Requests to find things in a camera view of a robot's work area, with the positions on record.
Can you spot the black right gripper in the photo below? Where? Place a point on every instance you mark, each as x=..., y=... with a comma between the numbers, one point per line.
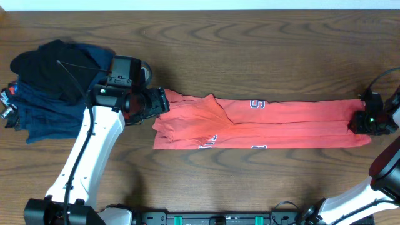
x=358, y=120

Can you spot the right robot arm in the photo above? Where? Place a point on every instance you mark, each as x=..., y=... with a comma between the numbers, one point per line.
x=380, y=191

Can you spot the black folded garment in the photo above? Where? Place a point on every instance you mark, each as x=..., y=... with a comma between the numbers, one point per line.
x=50, y=67

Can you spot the navy blue folded garment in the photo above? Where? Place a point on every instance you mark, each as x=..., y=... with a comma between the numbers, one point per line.
x=47, y=118

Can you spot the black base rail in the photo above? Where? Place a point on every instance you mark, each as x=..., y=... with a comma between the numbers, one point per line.
x=215, y=218

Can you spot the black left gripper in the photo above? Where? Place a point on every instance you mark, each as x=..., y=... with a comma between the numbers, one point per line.
x=159, y=104

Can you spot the red t-shirt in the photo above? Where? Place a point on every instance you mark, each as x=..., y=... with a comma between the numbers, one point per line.
x=210, y=122

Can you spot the dark garment with printed graphics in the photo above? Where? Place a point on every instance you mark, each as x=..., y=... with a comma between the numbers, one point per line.
x=10, y=111

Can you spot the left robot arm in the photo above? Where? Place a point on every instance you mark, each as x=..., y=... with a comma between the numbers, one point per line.
x=125, y=100

